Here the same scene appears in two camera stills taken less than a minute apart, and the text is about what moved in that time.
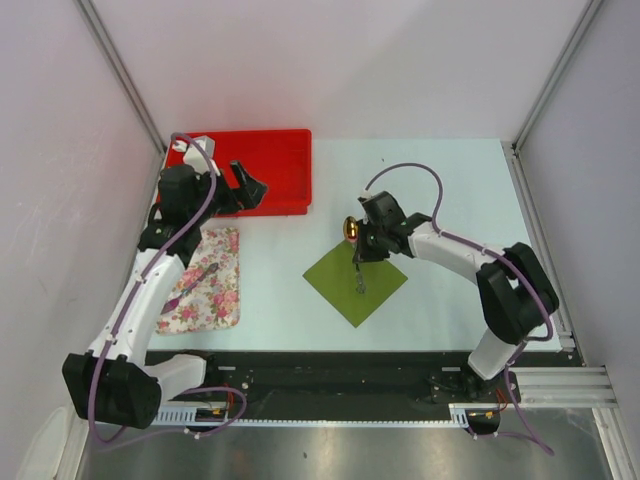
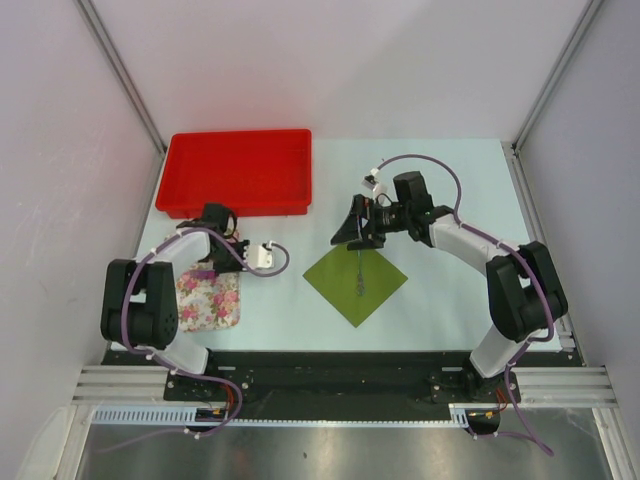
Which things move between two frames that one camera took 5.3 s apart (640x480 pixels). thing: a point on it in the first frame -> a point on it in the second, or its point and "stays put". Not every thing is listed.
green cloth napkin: (334, 276) stays put
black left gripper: (233, 201) -> (241, 246)
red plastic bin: (280, 159) stays put
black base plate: (347, 385) stays put
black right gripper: (363, 253) -> (352, 229)
